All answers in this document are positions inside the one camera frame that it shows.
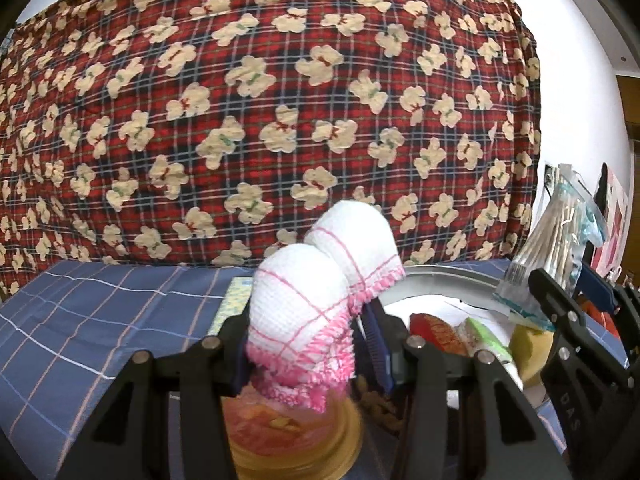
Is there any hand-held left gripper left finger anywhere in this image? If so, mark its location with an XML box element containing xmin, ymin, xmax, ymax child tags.
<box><xmin>57</xmin><ymin>305</ymin><xmax>253</xmax><ymax>480</ymax></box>

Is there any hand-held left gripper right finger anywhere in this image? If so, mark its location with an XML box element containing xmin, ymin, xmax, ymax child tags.
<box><xmin>361</xmin><ymin>297</ymin><xmax>573</xmax><ymax>480</ymax></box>

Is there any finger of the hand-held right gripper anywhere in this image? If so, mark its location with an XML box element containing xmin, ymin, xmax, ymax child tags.
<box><xmin>529</xmin><ymin>267</ymin><xmax>626</xmax><ymax>376</ymax></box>
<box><xmin>575</xmin><ymin>264</ymin><xmax>640</xmax><ymax>356</ymax></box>

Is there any red gold embroidered pouch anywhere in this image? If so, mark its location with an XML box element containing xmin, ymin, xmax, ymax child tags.
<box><xmin>410</xmin><ymin>312</ymin><xmax>473</xmax><ymax>357</ymax></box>

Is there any clear bag of cotton swabs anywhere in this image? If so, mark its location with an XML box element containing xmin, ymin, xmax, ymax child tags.
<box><xmin>492</xmin><ymin>164</ymin><xmax>610</xmax><ymax>332</ymax></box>

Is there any white cloth with pink trim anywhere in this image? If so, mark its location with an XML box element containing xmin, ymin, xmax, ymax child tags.
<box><xmin>245</xmin><ymin>200</ymin><xmax>407</xmax><ymax>415</ymax></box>

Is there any green tissue pack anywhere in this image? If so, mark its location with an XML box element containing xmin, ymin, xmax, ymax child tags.
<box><xmin>452</xmin><ymin>317</ymin><xmax>523</xmax><ymax>391</ymax></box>

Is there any dark round basin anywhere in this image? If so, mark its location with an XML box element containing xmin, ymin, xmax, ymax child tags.
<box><xmin>360</xmin><ymin>260</ymin><xmax>556</xmax><ymax>433</ymax></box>

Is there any white blue tissue box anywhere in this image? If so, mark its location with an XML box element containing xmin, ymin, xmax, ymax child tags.
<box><xmin>207</xmin><ymin>276</ymin><xmax>258</xmax><ymax>337</ymax></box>

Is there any yellow sponge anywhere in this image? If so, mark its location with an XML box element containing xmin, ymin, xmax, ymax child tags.
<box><xmin>510</xmin><ymin>324</ymin><xmax>556</xmax><ymax>388</ymax></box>

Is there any pink patterned box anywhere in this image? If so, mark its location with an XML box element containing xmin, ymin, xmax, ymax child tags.
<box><xmin>592</xmin><ymin>162</ymin><xmax>633</xmax><ymax>276</ymax></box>

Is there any jar with gold lid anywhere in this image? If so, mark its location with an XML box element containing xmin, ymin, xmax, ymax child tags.
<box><xmin>220</xmin><ymin>380</ymin><xmax>366</xmax><ymax>480</ymax></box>

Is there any blue plaid bedsheet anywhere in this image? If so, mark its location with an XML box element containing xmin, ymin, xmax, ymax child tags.
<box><xmin>0</xmin><ymin>257</ymin><xmax>568</xmax><ymax>480</ymax></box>

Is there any red plaid bear-print quilt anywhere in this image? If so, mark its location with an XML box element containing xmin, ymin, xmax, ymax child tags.
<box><xmin>0</xmin><ymin>0</ymin><xmax>543</xmax><ymax>303</ymax></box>

